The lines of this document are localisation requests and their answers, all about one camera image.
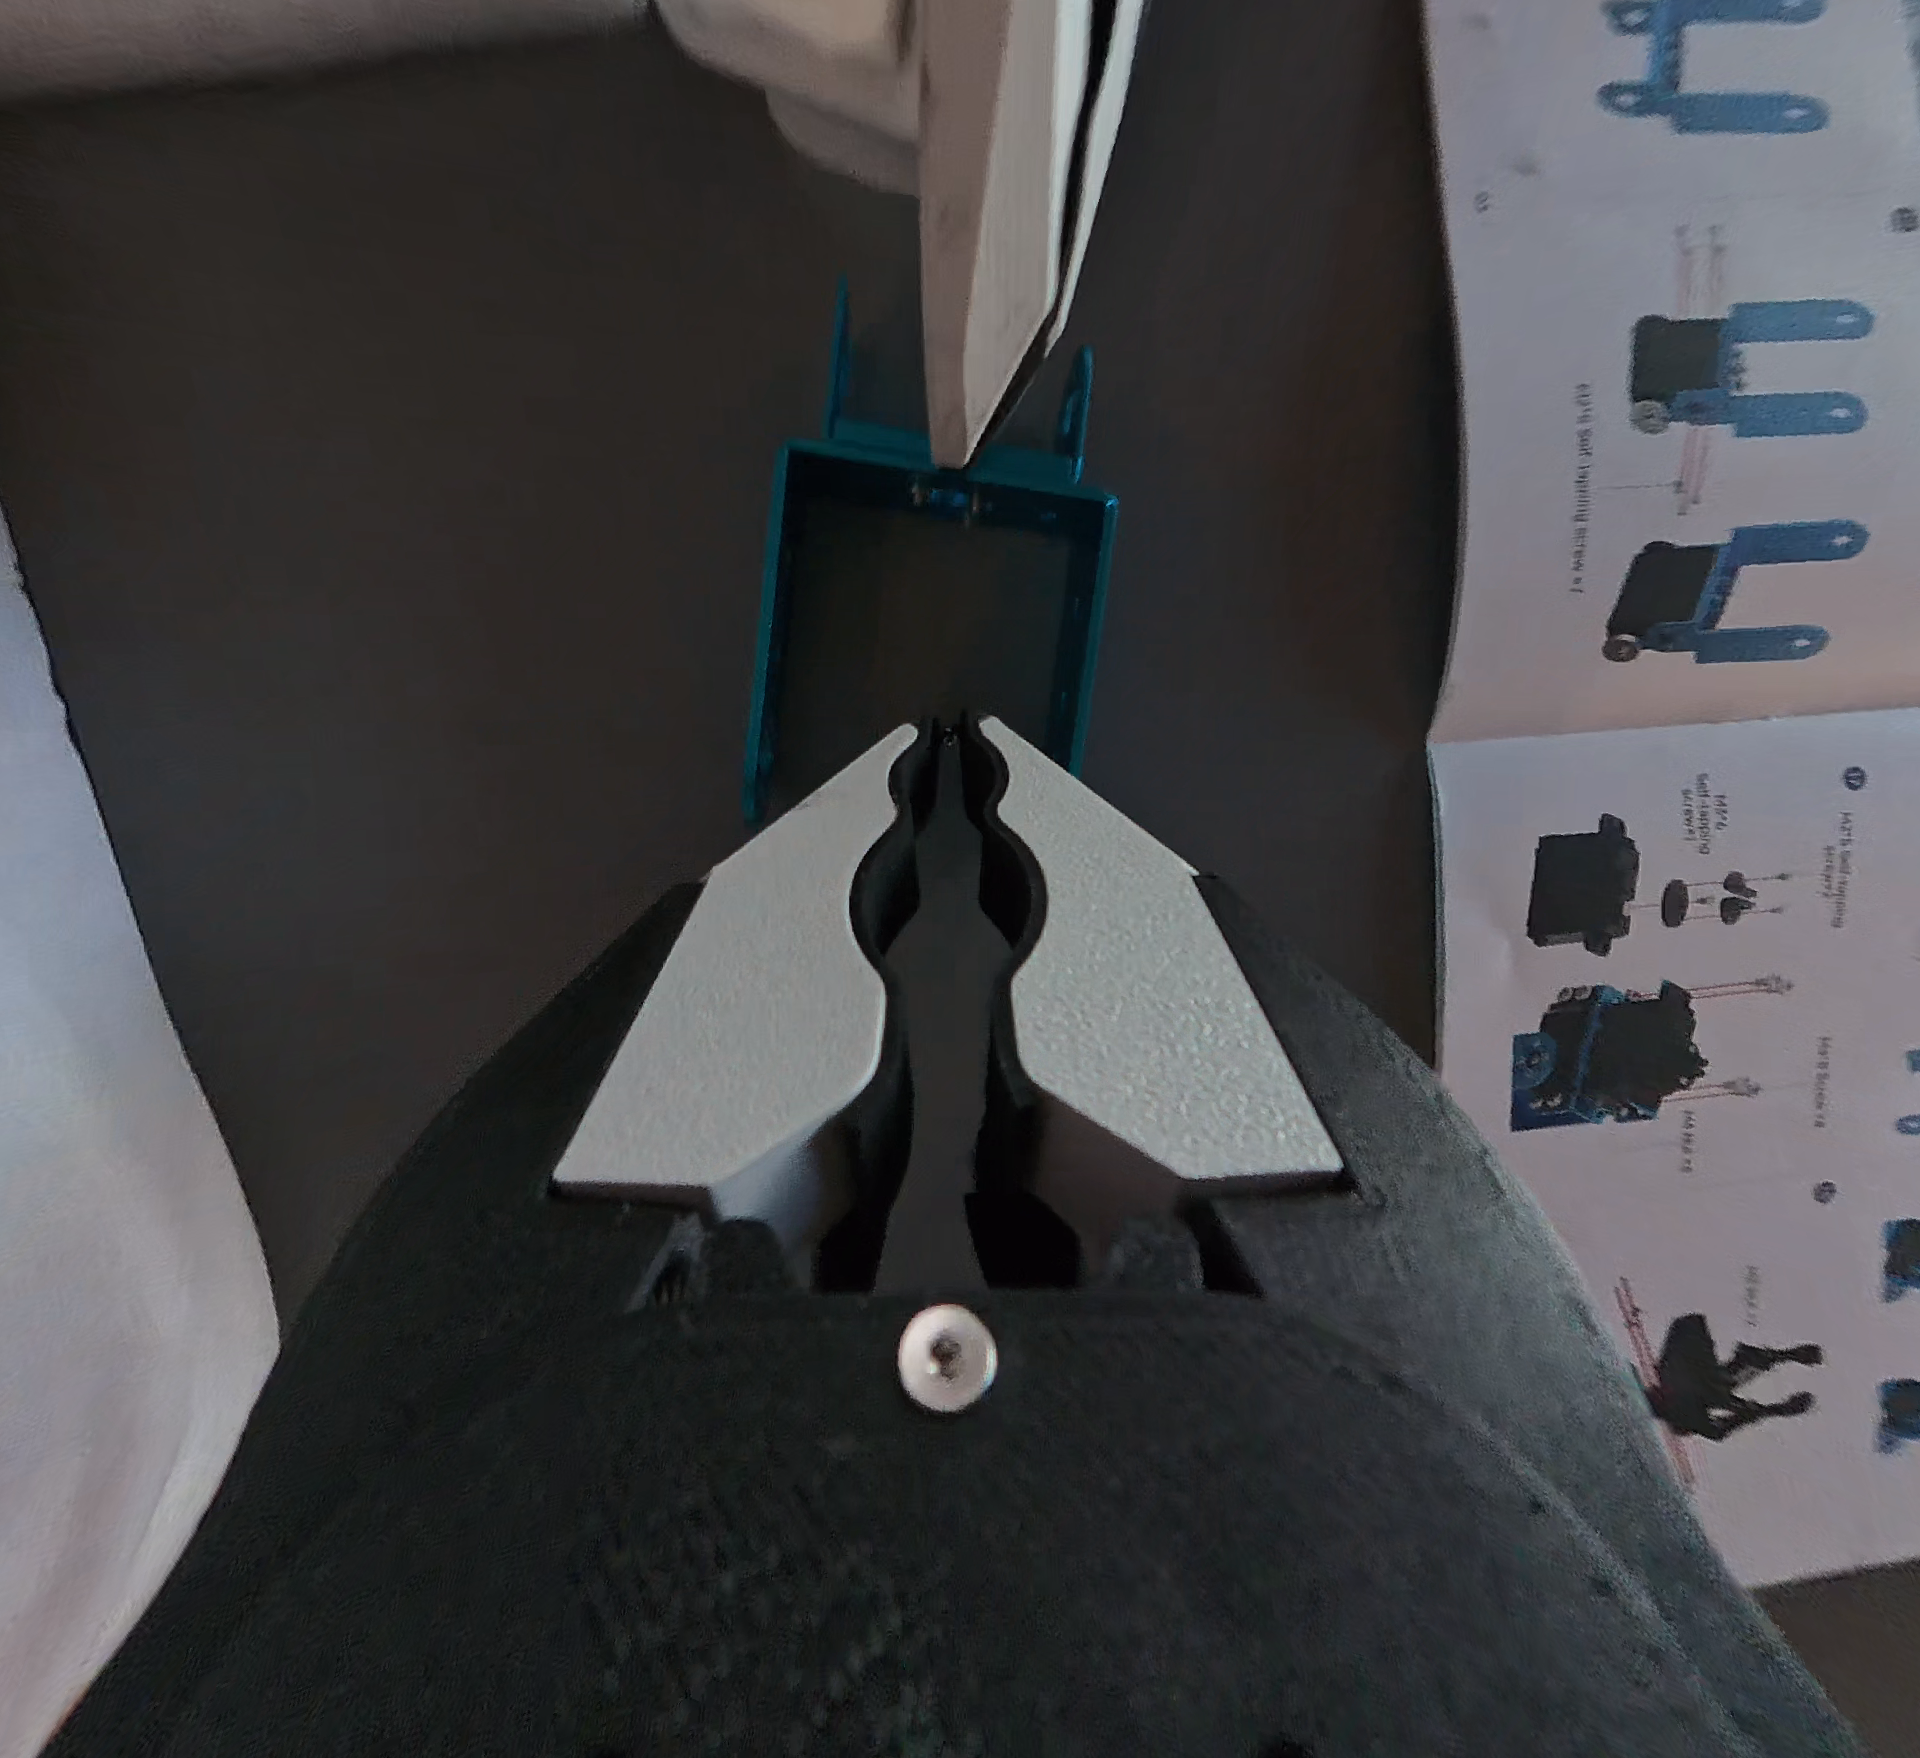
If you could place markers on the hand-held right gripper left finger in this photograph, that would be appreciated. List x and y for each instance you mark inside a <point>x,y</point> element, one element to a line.
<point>730,1022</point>

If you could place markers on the blue metal U bracket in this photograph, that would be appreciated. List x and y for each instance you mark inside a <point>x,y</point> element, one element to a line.
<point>782,617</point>
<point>841,363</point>

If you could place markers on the dark desk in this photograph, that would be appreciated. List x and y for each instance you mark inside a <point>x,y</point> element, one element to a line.
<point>451,437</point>

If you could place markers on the person's white clothing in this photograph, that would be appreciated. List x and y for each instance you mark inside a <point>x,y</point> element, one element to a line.
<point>90,1187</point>

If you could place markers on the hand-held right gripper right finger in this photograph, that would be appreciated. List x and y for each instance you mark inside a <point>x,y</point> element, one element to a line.
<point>1171,1022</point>

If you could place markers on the open assembly instruction manual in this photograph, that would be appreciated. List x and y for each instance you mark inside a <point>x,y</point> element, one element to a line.
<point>1681,888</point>

